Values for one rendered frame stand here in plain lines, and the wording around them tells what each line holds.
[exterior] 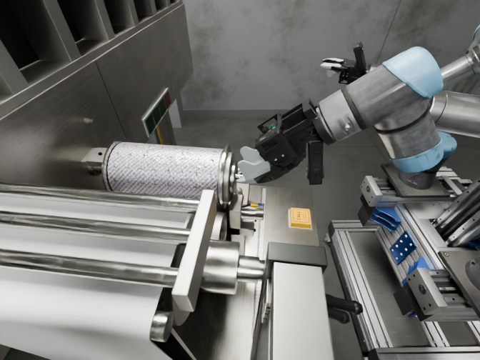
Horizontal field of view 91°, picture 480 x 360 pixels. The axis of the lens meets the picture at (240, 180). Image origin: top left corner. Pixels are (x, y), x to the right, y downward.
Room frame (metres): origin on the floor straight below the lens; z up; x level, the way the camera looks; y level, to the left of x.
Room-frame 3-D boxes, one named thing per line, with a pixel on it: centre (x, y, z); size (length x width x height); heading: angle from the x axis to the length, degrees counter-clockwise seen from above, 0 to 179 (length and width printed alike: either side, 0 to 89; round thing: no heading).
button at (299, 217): (0.52, -0.22, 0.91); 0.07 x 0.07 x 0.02; 84
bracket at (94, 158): (0.42, 0.32, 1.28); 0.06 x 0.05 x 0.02; 84
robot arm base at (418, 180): (0.83, -0.85, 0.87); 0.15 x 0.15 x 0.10
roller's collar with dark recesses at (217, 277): (0.14, 0.03, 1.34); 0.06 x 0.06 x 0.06; 84
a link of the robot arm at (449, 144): (0.83, -0.85, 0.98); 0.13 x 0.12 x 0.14; 155
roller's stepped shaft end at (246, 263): (0.13, -0.03, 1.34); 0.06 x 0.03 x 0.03; 84
